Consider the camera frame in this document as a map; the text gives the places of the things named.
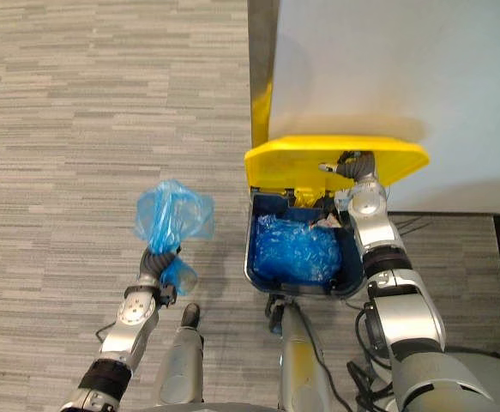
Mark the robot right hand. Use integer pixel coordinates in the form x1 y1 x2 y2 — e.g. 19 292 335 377
318 149 378 186

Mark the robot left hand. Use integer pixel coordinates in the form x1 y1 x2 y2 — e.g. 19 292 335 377
140 245 184 287

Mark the yellow trash can lid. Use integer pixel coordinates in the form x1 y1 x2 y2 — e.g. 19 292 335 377
244 135 431 191

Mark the blue plastic rubbish bag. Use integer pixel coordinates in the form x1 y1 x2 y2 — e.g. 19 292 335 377
133 179 215 298

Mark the yellow plastic bag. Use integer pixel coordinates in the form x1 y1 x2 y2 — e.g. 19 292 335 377
292 187 322 209

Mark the crumpled white paper rubbish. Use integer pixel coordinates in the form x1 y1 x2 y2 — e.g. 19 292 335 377
309 214 341 230

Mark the large blue trash can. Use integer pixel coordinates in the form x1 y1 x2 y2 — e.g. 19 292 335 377
243 185 367 299

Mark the blue trash can liner bag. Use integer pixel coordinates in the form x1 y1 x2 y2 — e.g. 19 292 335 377
252 214 343 285

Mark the silver robot left leg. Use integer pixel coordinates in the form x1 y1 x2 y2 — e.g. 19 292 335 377
152 302 206 406

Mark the silver robot leg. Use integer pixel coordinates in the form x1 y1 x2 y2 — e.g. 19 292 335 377
152 302 206 406
267 295 341 412

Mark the silver robot torso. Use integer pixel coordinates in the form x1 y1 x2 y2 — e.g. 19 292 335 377
136 401 285 412

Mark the silver robot right leg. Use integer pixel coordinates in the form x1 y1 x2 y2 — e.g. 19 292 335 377
267 295 341 412

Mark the black cable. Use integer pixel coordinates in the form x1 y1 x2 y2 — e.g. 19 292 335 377
346 302 395 412

